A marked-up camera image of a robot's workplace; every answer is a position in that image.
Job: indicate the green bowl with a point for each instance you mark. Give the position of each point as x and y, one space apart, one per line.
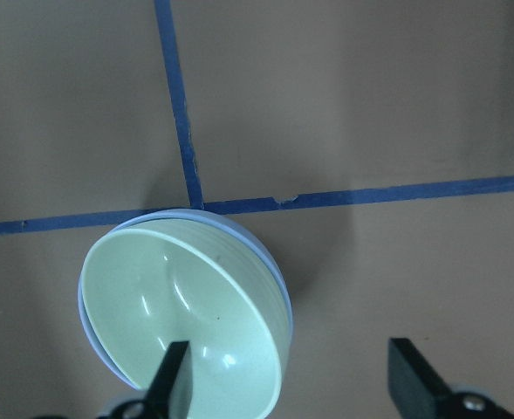
168 280

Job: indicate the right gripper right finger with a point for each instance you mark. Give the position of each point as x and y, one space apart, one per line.
418 391

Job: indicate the blue bowl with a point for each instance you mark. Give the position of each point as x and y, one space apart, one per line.
201 216

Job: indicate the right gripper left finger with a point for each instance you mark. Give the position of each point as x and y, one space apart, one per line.
168 396

